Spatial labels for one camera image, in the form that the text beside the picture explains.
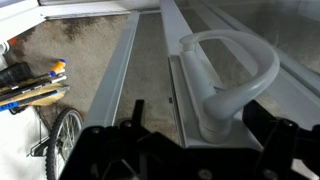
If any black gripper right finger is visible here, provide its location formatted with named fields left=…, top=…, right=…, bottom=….
left=242, top=99, right=320, bottom=180

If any tan wooden paddle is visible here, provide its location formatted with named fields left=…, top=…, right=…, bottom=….
left=6, top=83, right=66, bottom=108

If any long blue pole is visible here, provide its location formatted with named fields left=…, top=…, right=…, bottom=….
left=0, top=85, right=71, bottom=113

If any black pole with white tip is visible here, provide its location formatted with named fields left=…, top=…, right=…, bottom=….
left=0, top=75, right=68, bottom=102

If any white pipe with orange band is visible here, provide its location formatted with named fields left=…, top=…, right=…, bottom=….
left=0, top=35, right=20, bottom=56

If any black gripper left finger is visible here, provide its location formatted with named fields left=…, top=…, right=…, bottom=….
left=59, top=99, right=183, bottom=180

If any white D-shaped door handle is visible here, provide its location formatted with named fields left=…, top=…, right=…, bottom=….
left=179, top=29, right=281, bottom=145

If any grey framed screen door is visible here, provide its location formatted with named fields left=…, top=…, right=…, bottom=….
left=83, top=9, right=141, bottom=129

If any red bicycle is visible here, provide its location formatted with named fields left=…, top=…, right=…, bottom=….
left=26, top=107, right=84, bottom=180

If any white framed sliding glass door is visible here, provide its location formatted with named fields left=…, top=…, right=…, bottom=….
left=159, top=0, right=320, bottom=180

